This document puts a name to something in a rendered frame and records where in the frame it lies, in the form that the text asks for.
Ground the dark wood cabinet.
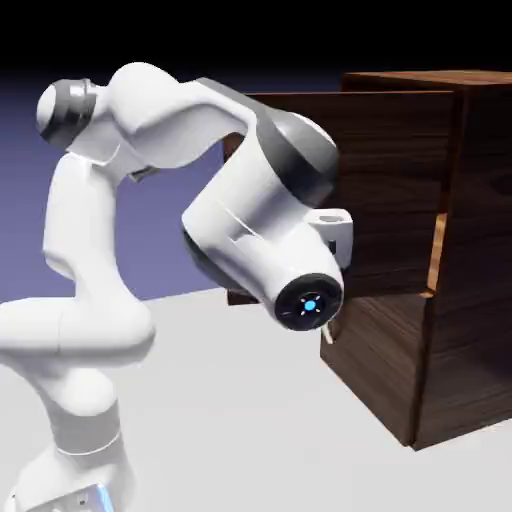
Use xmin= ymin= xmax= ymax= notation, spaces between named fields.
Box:
xmin=319 ymin=69 xmax=512 ymax=452

